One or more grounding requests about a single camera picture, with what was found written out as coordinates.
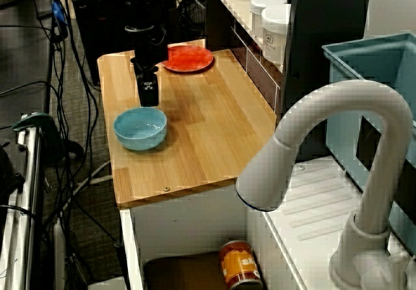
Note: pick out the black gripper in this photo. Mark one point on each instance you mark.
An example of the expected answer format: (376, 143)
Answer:
(149, 49)

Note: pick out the silver aluminium frame rail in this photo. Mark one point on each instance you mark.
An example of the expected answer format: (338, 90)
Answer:
(29, 189)

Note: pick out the orange soup can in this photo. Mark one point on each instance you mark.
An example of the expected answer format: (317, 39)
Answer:
(237, 264)

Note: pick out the grey toy faucet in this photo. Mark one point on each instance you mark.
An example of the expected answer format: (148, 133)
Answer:
(357, 95)

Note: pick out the dark vertical post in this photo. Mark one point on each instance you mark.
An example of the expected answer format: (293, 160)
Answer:
(325, 26)

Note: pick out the green clamp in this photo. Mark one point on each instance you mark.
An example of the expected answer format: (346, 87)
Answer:
(35, 121)

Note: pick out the black computer tower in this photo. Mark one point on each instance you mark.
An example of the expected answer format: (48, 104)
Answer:
(104, 26)

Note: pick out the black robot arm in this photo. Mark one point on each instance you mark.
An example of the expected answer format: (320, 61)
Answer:
(143, 7)

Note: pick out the plain white lidded jar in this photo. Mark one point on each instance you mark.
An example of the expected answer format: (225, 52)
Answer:
(266, 0)

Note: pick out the red orange plate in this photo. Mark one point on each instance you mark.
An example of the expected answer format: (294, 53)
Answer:
(191, 59)

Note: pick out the white toy sink unit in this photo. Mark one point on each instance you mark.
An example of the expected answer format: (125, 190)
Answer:
(182, 225)

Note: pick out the white jar with logo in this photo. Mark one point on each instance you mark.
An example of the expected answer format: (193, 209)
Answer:
(274, 43)

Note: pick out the black device on rail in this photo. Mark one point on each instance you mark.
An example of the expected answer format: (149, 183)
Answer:
(8, 173)

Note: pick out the teal plastic bin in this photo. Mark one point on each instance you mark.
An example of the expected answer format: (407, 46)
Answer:
(344, 108)

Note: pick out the light blue bowl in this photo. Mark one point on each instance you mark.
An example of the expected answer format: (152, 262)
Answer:
(139, 137)

